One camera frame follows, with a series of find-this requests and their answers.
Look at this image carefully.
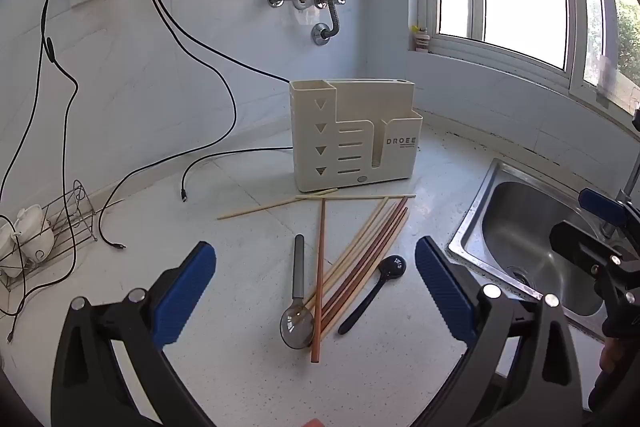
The black cable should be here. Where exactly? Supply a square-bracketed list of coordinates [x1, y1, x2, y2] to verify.
[97, 0, 238, 251]
[137, 0, 296, 204]
[0, 0, 81, 344]

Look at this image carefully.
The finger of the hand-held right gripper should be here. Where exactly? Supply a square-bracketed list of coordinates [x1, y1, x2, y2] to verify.
[550, 221, 626, 280]
[578, 188, 631, 230]

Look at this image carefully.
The light bamboo chopstick pair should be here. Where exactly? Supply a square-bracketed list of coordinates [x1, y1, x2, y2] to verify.
[216, 188, 339, 221]

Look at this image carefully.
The stainless steel sink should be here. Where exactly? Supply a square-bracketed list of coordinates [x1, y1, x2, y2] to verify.
[447, 157, 640, 344]

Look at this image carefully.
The person's right hand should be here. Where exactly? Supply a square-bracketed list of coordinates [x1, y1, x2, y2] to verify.
[597, 338, 626, 388]

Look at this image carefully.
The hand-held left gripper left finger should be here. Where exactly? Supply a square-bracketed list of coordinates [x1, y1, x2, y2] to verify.
[51, 241, 218, 427]

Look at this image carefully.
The sink drain strainer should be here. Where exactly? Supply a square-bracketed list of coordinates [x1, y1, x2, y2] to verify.
[505, 264, 534, 289]

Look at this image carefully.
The metal wire cup rack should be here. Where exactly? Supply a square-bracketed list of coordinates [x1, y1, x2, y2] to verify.
[2, 179, 99, 293]

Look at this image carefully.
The dark navy spoon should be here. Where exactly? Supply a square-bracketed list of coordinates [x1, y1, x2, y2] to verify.
[338, 255, 407, 336]

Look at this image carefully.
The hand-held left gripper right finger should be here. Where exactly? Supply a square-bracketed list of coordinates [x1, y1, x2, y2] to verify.
[415, 235, 583, 427]

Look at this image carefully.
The cream plastic utensil holder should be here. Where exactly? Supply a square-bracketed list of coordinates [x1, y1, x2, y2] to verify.
[290, 78, 424, 194]

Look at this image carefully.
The reddish brown chopstick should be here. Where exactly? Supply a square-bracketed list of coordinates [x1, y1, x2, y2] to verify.
[310, 198, 327, 364]
[319, 197, 408, 323]
[319, 206, 410, 332]

